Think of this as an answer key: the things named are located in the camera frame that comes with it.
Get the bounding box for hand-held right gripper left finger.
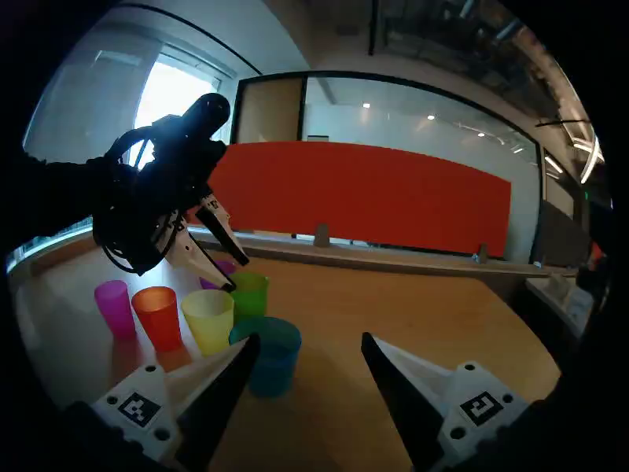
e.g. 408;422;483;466
90;332;262;472

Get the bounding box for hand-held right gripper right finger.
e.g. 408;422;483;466
361;331;532;472

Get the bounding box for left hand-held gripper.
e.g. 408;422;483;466
92;92;251;294

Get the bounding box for person's left forearm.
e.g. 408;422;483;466
9;153;109;249

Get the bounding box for purple plastic cup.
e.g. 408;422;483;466
198;260;238;292

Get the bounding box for orange plastic cup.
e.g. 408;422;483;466
131;286;183;353

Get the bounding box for green plastic cup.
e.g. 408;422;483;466
227;271;270;326

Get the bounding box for pink plastic cup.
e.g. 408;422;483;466
94;279;137;341

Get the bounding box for yellow plastic cup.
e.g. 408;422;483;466
181;289;237;358

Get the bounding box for blue plastic cup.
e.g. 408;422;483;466
228;315;302;399

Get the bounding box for red desk screen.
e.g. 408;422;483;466
188;141;550;279

